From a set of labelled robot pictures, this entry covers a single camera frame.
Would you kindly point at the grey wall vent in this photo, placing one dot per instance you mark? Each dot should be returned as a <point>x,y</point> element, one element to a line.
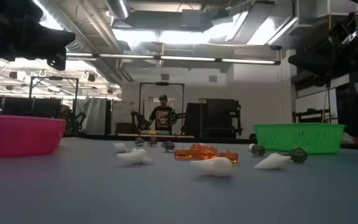
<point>213,78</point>
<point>165,77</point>

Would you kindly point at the whiteboard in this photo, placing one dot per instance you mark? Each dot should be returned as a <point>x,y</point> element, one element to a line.
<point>312,101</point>

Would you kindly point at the ribbed silver air duct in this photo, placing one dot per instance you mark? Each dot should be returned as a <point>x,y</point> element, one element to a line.
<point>73,45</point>

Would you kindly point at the person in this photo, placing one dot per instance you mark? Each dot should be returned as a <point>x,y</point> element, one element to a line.
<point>163,118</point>

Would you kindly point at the round silver air duct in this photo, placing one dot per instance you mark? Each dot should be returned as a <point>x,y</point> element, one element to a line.
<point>120,7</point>

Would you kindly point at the green plastic basket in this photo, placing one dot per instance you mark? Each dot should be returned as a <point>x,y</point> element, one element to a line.
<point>300,138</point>

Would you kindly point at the wooden background table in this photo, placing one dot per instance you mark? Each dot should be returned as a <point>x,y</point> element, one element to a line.
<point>129,135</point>

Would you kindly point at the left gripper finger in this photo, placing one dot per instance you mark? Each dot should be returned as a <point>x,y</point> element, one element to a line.
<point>51,42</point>
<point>57,60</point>

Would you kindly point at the black equipment cabinet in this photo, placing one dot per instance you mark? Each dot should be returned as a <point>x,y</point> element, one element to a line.
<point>219,115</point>

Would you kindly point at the LED light bar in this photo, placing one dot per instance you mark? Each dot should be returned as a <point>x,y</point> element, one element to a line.
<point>185,58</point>

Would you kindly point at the dark translucent skull figure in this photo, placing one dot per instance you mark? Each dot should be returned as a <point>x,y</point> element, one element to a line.
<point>152,142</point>
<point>168,146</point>
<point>298,155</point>
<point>139,142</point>
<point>258,150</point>

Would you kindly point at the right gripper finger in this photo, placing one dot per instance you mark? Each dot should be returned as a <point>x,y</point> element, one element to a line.
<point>312,65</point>

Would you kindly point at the grey ceiling junction box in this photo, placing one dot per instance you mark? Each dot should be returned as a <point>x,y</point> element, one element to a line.
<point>191,18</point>

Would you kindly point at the black background robot arm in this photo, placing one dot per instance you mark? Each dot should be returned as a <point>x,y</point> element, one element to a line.
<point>137,119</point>
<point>179,116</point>

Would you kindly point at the pink plastic bowl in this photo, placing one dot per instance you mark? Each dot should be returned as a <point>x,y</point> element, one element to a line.
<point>17,137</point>

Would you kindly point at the grey hanging curtain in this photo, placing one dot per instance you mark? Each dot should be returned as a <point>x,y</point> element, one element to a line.
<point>93,115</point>

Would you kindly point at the black tripod stand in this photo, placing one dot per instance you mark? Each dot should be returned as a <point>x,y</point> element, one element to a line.
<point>328,102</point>

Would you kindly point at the black partition panels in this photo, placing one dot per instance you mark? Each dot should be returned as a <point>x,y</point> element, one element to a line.
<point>45,107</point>

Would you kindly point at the black station frame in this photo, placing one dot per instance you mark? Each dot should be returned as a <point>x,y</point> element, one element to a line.
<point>162,83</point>
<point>54,78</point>

